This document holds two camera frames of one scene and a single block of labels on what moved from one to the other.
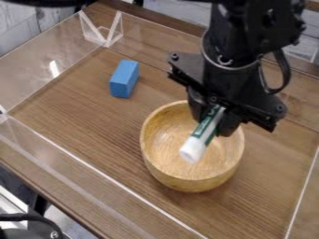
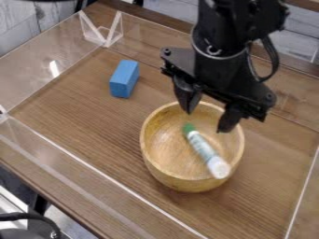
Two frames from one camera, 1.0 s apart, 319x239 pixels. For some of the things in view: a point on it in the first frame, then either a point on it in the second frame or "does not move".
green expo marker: x=192 y=148 → x=216 y=166
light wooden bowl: x=164 y=132 does not move
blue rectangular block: x=124 y=78 does not move
